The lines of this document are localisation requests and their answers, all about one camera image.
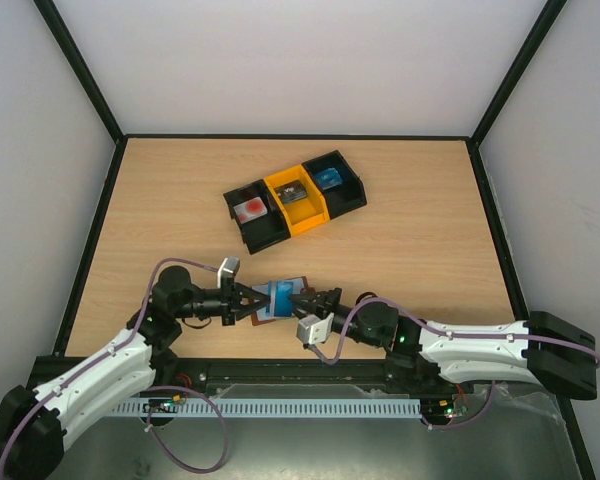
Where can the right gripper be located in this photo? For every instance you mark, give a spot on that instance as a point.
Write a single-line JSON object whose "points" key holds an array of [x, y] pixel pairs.
{"points": [[327, 306]]}

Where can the blue card stack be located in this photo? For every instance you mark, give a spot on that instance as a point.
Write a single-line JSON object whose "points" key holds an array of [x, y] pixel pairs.
{"points": [[328, 178]]}

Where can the black bin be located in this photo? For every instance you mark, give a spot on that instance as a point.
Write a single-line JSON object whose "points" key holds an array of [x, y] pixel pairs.
{"points": [[341, 188], [265, 231]]}

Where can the black front rail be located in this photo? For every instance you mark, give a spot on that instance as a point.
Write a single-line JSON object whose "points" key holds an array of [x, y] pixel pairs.
{"points": [[207, 375]]}

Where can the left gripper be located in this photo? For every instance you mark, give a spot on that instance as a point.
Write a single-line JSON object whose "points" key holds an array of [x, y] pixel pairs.
{"points": [[228, 312]]}

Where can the left black bin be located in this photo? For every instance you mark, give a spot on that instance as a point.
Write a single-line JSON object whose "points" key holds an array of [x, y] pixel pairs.
{"points": [[265, 231]]}

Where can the brown leather card holder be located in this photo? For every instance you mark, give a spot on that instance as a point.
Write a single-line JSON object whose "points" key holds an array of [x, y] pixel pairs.
{"points": [[262, 316]]}

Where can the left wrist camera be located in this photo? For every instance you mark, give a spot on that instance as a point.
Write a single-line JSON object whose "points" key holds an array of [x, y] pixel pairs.
{"points": [[227, 271]]}

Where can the yellow middle bin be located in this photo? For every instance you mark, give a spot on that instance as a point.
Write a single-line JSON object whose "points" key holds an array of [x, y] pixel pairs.
{"points": [[303, 215]]}

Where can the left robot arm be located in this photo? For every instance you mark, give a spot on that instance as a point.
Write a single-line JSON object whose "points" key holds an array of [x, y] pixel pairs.
{"points": [[38, 425]]}

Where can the red white card stack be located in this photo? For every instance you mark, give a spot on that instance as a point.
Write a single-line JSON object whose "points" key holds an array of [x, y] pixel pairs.
{"points": [[250, 210]]}

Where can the light blue cable duct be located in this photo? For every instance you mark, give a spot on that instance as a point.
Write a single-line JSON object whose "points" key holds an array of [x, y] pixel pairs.
{"points": [[380, 408]]}

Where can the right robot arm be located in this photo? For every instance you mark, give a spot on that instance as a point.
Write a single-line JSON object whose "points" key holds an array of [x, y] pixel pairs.
{"points": [[544, 349]]}

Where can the right black bin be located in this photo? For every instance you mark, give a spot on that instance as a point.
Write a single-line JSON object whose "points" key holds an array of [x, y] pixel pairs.
{"points": [[341, 188]]}

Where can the metal sheet front panel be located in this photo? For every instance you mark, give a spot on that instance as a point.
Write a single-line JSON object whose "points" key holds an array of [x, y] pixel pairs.
{"points": [[502, 434]]}

